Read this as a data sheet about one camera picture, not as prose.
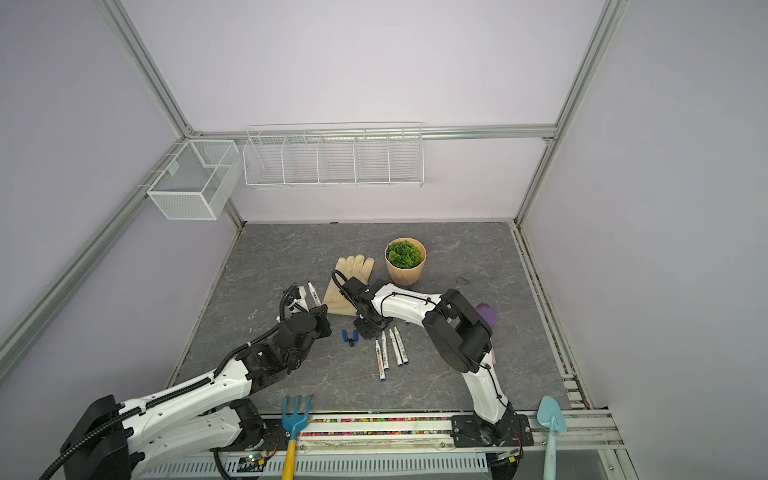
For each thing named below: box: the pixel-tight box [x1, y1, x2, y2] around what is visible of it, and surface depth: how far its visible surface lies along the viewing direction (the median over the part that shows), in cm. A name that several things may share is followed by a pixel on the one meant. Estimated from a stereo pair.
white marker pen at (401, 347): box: [393, 325, 409, 365], surface depth 89 cm
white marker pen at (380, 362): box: [375, 339, 387, 382], surface depth 86 cm
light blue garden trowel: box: [537, 396, 568, 480], surface depth 75 cm
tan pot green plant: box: [384, 237, 427, 287], surface depth 98 cm
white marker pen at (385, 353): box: [381, 330, 390, 373], surface depth 88 cm
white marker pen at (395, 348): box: [388, 328, 403, 368], surface depth 89 cm
